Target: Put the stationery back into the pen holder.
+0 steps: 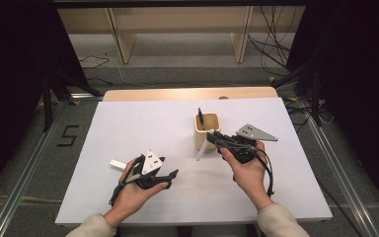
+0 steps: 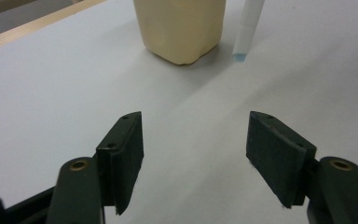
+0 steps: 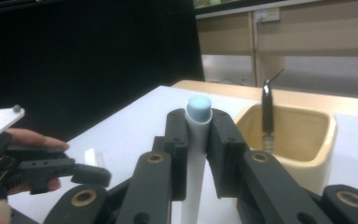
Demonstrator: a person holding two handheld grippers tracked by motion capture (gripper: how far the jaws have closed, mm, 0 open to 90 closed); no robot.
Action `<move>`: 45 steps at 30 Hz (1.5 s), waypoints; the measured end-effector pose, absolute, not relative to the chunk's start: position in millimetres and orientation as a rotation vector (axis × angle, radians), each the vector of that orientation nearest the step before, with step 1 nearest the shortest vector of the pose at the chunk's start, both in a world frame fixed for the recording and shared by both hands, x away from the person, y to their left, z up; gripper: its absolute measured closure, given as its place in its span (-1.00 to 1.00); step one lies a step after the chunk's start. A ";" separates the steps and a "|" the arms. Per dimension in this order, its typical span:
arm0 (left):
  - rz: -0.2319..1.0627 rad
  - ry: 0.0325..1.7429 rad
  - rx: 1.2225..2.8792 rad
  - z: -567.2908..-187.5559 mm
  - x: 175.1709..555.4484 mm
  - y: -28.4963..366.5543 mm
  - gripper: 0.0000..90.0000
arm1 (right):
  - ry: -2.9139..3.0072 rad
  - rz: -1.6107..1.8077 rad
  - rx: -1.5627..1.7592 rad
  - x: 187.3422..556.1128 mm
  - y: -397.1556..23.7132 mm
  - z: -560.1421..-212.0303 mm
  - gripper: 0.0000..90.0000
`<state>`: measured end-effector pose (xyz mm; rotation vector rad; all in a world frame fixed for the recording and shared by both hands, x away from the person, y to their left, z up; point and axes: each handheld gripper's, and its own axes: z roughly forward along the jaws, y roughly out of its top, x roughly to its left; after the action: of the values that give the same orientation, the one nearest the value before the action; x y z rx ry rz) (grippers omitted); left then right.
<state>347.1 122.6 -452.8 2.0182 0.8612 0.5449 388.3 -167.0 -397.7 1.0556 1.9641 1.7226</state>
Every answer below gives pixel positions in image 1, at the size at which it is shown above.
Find bundle of black cables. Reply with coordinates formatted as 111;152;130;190
246;6;292;77

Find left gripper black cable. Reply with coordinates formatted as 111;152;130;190
109;156;146;206

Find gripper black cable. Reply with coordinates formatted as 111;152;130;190
253;147;275;198
109;156;146;206

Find light wooden shelf unit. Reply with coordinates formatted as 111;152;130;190
57;6;307;65

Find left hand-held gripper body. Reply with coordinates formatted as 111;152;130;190
133;150;172;191

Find white marker with blue ends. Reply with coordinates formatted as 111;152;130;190
195;128;216;162

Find black stand legs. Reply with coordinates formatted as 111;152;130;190
40;70;103;132
270;58;324;127

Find aluminium floor rail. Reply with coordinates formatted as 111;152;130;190
0;93;105;237
300;98;379;237

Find thin black floor cable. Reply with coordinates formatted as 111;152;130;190
78;54;111;69

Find person's right hand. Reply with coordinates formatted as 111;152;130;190
219;141;274;211

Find black pen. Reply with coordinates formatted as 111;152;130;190
197;108;206;131

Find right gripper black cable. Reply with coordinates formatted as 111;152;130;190
253;147;275;198

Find short thick white cylinder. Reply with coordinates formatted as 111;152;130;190
109;159;127;170

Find person's left hand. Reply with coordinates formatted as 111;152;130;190
103;158;169;228

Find beige pen holder cup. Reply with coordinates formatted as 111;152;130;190
193;113;222;152

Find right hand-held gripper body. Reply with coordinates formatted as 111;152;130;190
225;123;279;165

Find white table cover sheet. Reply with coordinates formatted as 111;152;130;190
54;97;334;226

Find dark curtain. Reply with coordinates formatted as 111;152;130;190
0;0;90;201
285;0;379;208

